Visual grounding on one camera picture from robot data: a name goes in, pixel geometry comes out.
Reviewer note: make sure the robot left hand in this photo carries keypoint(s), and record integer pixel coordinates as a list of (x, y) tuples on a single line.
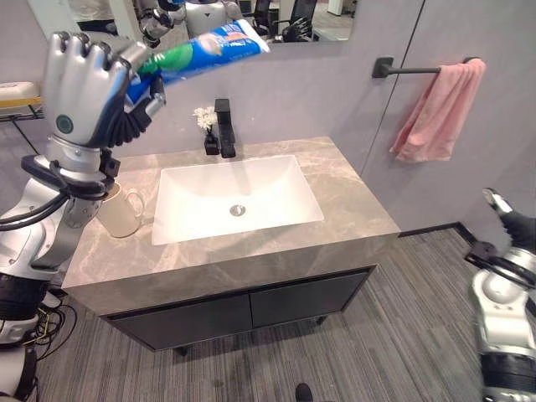
[(79, 94)]

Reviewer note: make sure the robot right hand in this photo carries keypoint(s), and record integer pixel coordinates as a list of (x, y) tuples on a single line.
[(508, 215)]

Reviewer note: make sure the blue green toothpaste tube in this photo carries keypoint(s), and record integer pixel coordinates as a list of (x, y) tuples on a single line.
[(201, 52)]

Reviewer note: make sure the robot left silver arm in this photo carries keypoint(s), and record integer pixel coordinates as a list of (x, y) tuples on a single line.
[(39, 234)]

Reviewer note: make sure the robot right silver arm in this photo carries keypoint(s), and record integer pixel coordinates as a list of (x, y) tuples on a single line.
[(504, 310)]

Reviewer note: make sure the pink towel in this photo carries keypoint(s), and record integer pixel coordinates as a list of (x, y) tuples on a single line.
[(439, 113)]

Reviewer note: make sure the black towel bar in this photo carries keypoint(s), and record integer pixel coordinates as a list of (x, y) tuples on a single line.
[(412, 69)]

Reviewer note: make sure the white rectangular sink basin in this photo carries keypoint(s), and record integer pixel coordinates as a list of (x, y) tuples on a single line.
[(234, 201)]

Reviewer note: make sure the silver sink drain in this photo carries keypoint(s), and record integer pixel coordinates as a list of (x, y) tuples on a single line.
[(237, 210)]

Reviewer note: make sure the white soap box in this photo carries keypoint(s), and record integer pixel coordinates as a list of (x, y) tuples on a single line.
[(17, 90)]

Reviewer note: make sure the cream ceramic mug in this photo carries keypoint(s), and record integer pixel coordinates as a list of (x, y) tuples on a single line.
[(121, 211)]

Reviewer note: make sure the black vase with white flowers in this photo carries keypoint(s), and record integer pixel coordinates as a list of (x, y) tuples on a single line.
[(208, 125)]

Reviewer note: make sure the black faucet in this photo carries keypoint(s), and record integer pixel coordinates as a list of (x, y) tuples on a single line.
[(225, 130)]

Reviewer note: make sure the grey marble vanity cabinet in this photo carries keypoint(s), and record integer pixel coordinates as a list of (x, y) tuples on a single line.
[(234, 259)]

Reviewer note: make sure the robot dark foot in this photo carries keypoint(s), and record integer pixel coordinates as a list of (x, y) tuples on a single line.
[(303, 393)]

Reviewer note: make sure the wall mirror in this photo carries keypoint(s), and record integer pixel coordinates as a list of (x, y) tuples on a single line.
[(197, 19)]

